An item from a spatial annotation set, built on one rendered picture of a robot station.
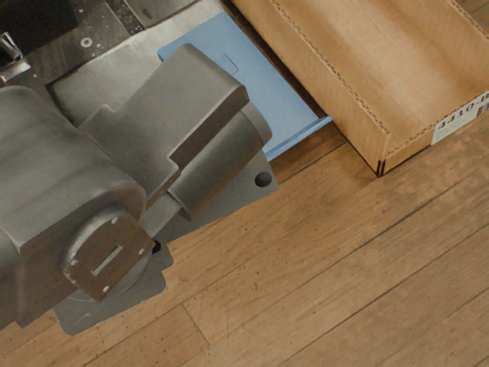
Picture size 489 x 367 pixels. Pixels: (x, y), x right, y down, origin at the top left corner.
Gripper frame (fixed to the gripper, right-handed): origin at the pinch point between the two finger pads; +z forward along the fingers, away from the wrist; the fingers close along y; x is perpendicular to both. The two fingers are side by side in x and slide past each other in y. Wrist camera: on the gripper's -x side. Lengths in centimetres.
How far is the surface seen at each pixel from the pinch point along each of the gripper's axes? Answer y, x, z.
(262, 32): 8.0, -21.9, 14.7
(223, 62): 6.9, -17.1, 12.8
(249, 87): 4.1, -18.0, 11.3
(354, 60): 2.6, -27.7, 12.1
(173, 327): -10.2, -3.7, 6.6
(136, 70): 9.3, -10.5, 15.0
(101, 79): 9.8, -7.5, 15.4
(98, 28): 14.5, -9.8, 20.3
